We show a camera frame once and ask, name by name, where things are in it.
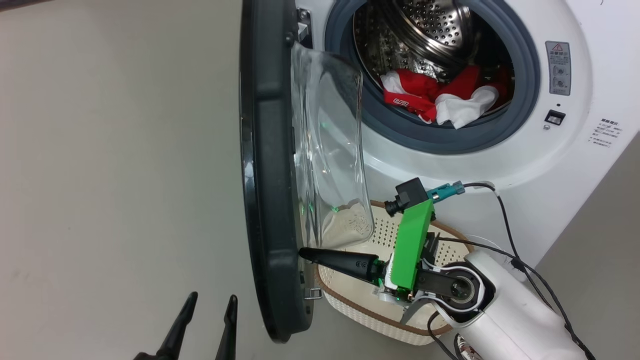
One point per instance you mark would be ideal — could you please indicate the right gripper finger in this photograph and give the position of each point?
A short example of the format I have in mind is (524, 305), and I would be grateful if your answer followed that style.
(340, 261)

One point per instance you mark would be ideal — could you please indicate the grey warning sticker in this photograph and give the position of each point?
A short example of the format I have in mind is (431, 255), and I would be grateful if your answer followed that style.
(558, 67)

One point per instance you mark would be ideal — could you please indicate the steel washing machine drum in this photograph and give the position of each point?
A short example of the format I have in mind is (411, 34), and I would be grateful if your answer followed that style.
(425, 30)

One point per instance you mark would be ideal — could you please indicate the teal right camera connector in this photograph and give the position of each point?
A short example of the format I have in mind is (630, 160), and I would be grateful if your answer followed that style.
(445, 190)

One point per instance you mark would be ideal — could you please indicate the white front-load washing machine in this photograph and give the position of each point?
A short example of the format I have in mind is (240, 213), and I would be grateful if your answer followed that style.
(590, 30)

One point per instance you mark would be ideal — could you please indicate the grey rubber door gasket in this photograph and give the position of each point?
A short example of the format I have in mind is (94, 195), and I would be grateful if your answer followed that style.
(525, 100)

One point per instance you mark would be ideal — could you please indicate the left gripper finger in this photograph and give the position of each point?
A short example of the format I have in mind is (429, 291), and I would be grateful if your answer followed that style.
(175, 327)
(227, 330)

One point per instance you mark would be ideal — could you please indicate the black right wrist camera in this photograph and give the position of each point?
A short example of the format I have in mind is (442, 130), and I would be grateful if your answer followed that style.
(407, 195)

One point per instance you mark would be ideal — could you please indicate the dark washing machine door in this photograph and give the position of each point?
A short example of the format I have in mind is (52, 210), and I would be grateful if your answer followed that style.
(272, 165)

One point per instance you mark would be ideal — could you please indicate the red and white garment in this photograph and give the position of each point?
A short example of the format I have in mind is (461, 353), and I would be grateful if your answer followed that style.
(420, 90)

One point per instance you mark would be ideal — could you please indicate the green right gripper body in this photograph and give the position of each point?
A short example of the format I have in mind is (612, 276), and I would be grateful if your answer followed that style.
(412, 240)

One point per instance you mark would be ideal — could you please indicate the cream perforated laundry basket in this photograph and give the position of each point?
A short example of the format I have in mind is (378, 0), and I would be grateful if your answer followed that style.
(357, 297)

